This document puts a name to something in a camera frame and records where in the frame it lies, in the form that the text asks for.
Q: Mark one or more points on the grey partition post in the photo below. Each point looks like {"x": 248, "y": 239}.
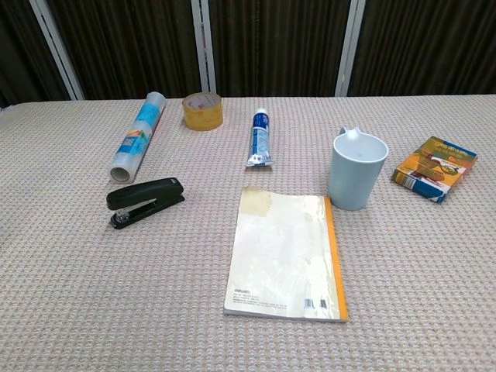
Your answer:
{"x": 203, "y": 42}
{"x": 350, "y": 46}
{"x": 58, "y": 46}

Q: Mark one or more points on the light blue plastic cup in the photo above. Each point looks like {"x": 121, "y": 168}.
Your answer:
{"x": 354, "y": 174}

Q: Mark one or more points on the clear plastic wrap roll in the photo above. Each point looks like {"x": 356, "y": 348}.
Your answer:
{"x": 137, "y": 135}

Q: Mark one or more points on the yellow spine notebook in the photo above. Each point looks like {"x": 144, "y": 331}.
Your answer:
{"x": 283, "y": 252}

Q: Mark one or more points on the orange and blue box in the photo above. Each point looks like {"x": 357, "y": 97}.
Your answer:
{"x": 434, "y": 168}

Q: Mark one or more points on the woven beige tablecloth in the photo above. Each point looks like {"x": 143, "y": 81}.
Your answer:
{"x": 116, "y": 290}

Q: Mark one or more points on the yellowish packing tape roll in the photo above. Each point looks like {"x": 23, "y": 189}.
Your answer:
{"x": 203, "y": 114}

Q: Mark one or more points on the blue and white tube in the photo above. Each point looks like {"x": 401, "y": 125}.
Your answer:
{"x": 260, "y": 139}

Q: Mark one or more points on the black stapler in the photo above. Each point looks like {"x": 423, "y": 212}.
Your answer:
{"x": 139, "y": 190}

